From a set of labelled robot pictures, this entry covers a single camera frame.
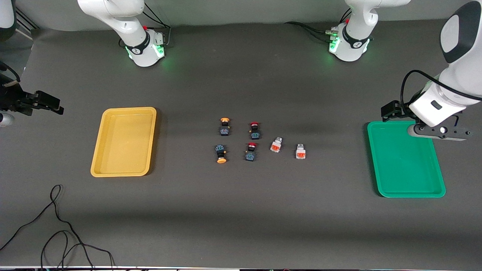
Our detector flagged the aluminium frame rail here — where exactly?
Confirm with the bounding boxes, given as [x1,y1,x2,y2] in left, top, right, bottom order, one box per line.
[14,7,40,40]

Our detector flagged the yellow plastic tray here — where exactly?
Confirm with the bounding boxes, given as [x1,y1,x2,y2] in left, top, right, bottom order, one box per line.
[90,107,157,177]

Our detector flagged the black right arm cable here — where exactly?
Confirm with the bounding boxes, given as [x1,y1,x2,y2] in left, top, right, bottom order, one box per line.
[0,61,21,83]

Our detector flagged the black left arm base cables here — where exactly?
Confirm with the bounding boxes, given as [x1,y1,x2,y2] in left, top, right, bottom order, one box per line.
[284,8,352,44]

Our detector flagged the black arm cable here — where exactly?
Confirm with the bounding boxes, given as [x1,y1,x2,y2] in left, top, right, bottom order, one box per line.
[0,61,21,83]
[400,69,482,113]

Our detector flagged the thin black loose cable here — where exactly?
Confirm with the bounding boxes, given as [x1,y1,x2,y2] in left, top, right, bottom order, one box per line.
[0,184,115,269]

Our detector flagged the black right arm base cables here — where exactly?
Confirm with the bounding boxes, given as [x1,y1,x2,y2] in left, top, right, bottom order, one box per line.
[142,3,172,47]

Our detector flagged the dark grey table cloth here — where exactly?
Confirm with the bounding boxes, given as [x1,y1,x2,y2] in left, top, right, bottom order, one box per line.
[0,19,482,268]

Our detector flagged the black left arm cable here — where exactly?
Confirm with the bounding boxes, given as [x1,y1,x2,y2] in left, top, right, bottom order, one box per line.
[400,69,482,113]

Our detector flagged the black arm base cables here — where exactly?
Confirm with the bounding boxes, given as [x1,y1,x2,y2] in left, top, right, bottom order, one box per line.
[284,8,352,44]
[142,3,172,47]

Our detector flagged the green plastic tray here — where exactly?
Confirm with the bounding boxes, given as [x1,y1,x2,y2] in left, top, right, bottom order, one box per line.
[367,120,446,198]

